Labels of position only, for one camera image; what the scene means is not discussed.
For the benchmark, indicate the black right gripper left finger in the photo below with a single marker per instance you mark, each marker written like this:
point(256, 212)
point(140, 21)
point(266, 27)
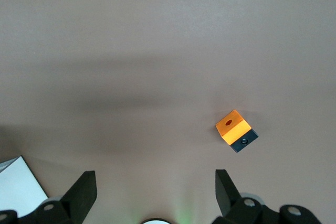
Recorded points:
point(78, 197)

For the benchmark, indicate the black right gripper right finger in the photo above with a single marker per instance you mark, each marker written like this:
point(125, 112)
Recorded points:
point(227, 195)

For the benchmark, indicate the brown table cover sheet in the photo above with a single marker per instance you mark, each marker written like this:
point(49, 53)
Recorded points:
point(131, 24)

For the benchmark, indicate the orange and black button box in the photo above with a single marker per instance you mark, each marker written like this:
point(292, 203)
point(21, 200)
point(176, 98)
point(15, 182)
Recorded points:
point(231, 132)

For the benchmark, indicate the white drawer cabinet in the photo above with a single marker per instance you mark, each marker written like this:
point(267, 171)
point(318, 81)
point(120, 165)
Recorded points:
point(18, 187)

